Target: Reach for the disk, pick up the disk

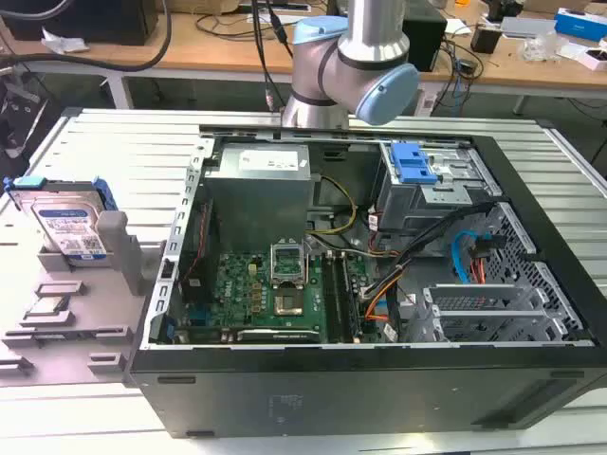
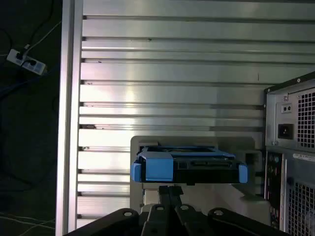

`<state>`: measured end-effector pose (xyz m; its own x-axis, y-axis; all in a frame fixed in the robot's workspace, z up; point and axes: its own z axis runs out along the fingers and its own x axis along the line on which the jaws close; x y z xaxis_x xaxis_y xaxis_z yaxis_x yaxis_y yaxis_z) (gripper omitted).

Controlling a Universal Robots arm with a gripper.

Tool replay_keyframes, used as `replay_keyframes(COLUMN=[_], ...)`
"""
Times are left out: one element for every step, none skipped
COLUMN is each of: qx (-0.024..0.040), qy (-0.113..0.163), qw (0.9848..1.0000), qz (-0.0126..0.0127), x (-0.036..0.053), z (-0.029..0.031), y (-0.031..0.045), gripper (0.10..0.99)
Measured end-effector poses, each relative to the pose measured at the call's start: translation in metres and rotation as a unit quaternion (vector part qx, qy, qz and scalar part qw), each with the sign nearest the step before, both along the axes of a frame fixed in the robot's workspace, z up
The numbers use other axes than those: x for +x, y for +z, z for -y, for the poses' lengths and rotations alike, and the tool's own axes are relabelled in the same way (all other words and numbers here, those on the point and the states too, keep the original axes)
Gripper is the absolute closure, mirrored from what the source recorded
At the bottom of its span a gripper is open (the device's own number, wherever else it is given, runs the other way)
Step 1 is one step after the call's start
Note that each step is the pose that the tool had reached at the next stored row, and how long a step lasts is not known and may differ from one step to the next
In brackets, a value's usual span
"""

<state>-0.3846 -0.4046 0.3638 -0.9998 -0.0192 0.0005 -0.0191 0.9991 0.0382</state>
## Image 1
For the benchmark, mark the black speaker box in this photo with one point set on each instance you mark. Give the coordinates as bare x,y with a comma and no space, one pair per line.
427,42

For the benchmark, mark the blue cardboard box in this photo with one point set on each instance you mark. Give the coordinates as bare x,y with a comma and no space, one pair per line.
581,21

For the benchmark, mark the grey metal disk bay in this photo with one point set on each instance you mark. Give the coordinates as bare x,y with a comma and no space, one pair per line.
479,303

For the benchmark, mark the black graphics card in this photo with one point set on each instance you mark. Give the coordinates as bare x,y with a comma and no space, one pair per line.
280,336

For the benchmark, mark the wooden desk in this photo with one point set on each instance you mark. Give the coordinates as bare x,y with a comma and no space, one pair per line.
213,54

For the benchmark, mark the grey optical drive cage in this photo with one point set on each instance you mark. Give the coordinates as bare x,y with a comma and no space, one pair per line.
408,204

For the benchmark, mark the flat grey box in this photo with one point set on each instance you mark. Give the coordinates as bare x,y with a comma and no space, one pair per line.
528,27

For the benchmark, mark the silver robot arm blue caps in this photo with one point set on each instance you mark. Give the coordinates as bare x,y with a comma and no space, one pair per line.
322,66

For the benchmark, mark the small black cube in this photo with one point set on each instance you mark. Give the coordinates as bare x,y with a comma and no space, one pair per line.
484,39

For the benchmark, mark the white box black inlay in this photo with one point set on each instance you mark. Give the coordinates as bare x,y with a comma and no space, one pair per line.
593,57

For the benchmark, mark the black RAM stick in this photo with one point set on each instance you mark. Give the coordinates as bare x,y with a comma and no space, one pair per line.
351,308

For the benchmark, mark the clear plastic bag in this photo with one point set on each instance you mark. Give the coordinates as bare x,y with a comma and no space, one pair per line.
543,47

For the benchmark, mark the grey parts rack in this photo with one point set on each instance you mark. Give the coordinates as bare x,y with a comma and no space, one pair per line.
95,308

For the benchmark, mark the grey power supply unit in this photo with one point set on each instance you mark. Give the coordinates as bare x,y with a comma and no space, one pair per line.
256,189

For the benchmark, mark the CPU socket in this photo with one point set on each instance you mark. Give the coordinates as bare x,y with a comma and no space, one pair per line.
288,303

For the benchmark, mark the black case fan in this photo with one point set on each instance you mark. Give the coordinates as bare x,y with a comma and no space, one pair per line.
201,251

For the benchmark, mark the large black box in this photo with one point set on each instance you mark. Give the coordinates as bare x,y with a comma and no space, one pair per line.
95,21

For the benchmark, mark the crumpled white paper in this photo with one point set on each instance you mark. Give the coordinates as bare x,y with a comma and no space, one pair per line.
64,42

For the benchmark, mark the black open PC case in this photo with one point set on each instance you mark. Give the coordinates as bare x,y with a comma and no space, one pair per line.
332,393

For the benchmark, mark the silver CPU chip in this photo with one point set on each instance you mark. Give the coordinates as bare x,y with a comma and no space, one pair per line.
46,307

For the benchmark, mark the blue plastic bay latch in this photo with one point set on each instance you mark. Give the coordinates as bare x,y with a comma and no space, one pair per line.
410,163

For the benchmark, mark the green motherboard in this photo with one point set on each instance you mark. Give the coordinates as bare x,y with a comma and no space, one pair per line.
237,294

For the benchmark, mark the hard disk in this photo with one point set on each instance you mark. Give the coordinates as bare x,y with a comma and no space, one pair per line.
66,223

